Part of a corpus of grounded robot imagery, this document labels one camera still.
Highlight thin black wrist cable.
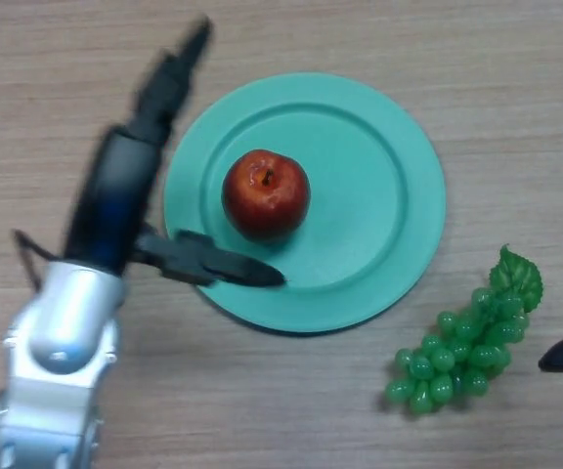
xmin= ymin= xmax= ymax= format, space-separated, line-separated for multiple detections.
xmin=11 ymin=228 xmax=65 ymax=292

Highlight red apple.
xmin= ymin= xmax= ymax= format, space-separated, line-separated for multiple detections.
xmin=221 ymin=149 xmax=311 ymax=243

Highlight green plastic grape bunch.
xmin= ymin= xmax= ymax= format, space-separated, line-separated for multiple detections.
xmin=383 ymin=243 xmax=544 ymax=416

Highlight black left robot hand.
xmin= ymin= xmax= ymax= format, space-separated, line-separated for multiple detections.
xmin=61 ymin=17 xmax=287 ymax=289

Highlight green round plate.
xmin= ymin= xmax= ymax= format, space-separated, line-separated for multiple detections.
xmin=162 ymin=72 xmax=447 ymax=336

